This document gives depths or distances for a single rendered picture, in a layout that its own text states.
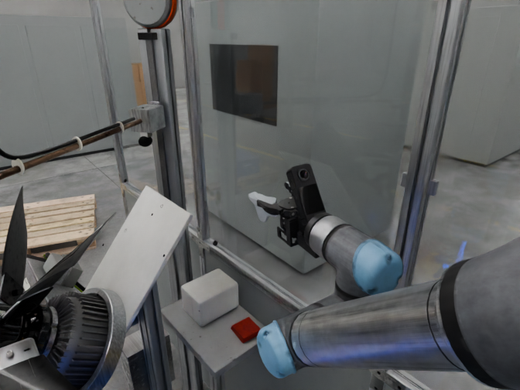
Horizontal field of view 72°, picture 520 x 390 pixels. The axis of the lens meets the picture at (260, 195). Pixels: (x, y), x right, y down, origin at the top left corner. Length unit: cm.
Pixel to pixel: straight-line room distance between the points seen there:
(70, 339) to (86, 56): 563
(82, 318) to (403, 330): 78
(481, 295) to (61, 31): 619
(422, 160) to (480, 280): 48
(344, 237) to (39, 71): 587
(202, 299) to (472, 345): 105
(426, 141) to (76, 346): 87
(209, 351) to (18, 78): 542
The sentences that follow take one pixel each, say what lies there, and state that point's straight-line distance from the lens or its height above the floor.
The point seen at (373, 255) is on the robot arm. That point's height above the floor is 149.
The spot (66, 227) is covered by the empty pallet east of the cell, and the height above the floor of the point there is 14.
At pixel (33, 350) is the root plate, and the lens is 93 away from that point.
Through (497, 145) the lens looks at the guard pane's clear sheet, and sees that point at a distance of 73.
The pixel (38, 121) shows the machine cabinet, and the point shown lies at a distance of 630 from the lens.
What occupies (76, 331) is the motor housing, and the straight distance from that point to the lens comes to 97.
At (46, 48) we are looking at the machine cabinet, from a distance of 624.
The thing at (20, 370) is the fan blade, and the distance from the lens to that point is 89.
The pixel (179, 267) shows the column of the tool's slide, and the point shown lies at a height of 93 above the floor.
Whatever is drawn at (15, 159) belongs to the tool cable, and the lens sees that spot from 83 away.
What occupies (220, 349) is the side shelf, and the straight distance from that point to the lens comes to 125.
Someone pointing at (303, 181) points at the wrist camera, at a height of 153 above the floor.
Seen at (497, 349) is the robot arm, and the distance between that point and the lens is 29.
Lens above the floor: 178
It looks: 24 degrees down
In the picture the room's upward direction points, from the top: straight up
